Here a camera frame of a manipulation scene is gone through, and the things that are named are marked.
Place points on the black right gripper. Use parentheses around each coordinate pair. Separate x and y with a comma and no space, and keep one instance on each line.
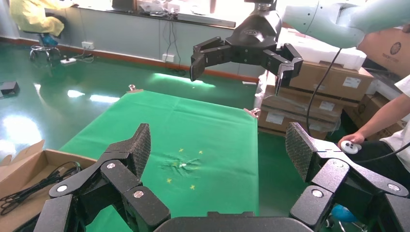
(253,38)

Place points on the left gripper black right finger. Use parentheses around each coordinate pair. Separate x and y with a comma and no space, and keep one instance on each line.
(299,150)

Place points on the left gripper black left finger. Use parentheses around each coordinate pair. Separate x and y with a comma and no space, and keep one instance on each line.
(137,150)

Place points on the white game controller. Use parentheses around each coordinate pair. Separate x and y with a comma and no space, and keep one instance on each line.
(350,148)

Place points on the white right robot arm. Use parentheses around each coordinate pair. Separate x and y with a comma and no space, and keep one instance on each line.
(320,19)

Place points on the bare operator forearm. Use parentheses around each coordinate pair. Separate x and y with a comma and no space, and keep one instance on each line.
(384,117)

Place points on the open brown cardboard box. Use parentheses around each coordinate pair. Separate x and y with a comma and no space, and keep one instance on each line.
(19,166)

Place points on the black box on floor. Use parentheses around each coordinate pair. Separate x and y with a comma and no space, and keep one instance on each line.
(9,88)

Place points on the operator hand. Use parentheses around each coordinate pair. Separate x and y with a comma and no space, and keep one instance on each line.
(352,138)

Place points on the wrapped brown carton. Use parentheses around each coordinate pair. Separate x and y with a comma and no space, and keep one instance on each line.
(278,123)

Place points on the flat brown carton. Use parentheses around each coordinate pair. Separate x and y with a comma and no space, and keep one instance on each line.
(301,104)

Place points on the silver binder clip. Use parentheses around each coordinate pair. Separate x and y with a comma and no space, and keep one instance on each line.
(132,88)
(254,112)

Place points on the dark workbench counter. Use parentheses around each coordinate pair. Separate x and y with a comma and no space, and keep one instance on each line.
(192,18)

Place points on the white foam packing block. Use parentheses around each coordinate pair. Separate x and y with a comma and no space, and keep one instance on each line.
(320,51)

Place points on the green table cloth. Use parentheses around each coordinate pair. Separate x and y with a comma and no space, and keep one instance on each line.
(208,128)

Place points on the blue round stool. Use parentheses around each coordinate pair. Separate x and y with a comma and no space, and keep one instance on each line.
(342,214)

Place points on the labelled brown carton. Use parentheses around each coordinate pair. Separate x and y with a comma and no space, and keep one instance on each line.
(333,80)

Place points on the small brown carton with logo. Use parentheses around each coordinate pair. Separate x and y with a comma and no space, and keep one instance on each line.
(368,107)

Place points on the operator in white shirt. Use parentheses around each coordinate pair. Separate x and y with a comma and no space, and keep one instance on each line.
(397,150)

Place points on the white power strip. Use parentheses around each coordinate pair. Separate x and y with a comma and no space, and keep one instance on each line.
(68,60)

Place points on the large carton with round logo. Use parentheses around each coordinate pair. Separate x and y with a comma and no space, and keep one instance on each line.
(390,48)

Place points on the chrome swivel stool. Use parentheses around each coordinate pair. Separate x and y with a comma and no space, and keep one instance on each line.
(45,48)

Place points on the seated person in yellow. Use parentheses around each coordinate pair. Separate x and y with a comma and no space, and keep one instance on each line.
(35,16)

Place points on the white wall socket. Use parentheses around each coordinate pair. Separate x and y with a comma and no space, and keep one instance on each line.
(168,58)
(88,45)

